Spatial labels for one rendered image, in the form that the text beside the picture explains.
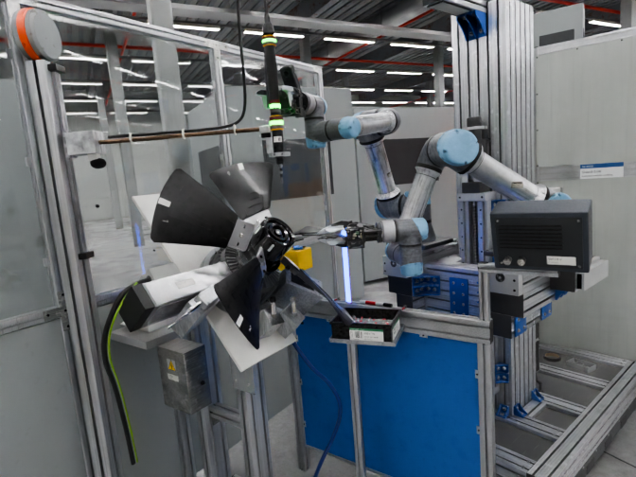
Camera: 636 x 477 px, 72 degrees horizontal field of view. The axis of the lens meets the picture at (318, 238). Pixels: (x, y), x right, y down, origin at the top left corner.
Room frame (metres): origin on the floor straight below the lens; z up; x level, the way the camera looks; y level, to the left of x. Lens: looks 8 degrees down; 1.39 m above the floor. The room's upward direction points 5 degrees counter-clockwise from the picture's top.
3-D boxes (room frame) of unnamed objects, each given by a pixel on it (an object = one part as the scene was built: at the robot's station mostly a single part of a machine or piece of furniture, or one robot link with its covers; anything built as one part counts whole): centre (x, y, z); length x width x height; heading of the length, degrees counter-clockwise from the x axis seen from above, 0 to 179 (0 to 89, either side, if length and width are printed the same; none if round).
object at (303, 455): (1.92, 0.15, 0.39); 0.04 x 0.04 x 0.78; 54
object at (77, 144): (1.45, 0.73, 1.54); 0.10 x 0.07 x 0.09; 89
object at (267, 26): (1.44, 0.10, 1.66); 0.04 x 0.04 x 0.46
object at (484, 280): (1.41, -0.54, 0.96); 0.03 x 0.03 x 0.20; 54
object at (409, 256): (1.48, -0.31, 1.08); 0.11 x 0.08 x 0.11; 9
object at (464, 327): (1.67, -0.19, 0.82); 0.90 x 0.04 x 0.08; 54
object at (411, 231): (1.46, -0.31, 1.17); 0.11 x 0.08 x 0.09; 90
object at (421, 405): (1.67, -0.19, 0.45); 0.82 x 0.02 x 0.66; 54
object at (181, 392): (1.46, 0.51, 0.73); 0.15 x 0.09 x 0.22; 54
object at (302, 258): (1.90, 0.13, 1.02); 0.16 x 0.10 x 0.11; 54
